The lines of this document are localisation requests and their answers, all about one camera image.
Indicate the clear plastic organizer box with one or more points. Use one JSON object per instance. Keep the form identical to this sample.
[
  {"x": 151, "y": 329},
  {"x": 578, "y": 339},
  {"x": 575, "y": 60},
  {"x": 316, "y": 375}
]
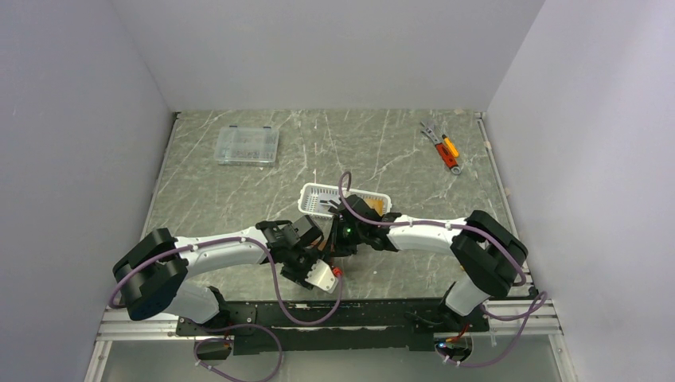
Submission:
[{"x": 247, "y": 146}]

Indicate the white striped card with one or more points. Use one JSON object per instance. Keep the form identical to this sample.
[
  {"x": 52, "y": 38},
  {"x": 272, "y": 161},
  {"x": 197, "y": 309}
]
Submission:
[{"x": 322, "y": 203}]

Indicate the brown leather card holder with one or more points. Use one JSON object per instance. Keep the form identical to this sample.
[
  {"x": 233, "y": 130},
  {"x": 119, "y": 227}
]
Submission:
[{"x": 320, "y": 244}]

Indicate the yellow handled screwdriver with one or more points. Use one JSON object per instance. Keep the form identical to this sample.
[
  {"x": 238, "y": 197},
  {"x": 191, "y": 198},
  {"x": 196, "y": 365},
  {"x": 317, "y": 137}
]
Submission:
[{"x": 450, "y": 146}]

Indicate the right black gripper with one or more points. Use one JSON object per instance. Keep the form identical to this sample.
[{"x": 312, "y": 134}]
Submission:
[{"x": 339, "y": 248}]

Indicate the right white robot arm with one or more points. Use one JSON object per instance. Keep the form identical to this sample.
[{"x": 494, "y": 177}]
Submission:
[{"x": 491, "y": 256}]

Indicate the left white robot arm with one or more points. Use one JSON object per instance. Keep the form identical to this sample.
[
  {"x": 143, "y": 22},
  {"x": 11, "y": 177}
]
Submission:
[{"x": 152, "y": 277}]

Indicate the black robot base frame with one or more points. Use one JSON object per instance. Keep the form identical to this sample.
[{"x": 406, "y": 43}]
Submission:
[{"x": 408, "y": 323}]

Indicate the red adjustable wrench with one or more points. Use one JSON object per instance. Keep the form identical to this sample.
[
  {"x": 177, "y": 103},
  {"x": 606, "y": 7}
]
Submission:
[{"x": 448, "y": 159}]

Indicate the white plastic basket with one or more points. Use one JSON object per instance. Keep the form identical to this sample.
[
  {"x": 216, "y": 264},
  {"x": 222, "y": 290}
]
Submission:
[{"x": 310, "y": 189}]

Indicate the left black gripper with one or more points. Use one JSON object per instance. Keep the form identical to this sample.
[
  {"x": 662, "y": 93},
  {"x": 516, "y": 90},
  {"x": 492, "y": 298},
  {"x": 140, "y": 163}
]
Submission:
[{"x": 299, "y": 277}]

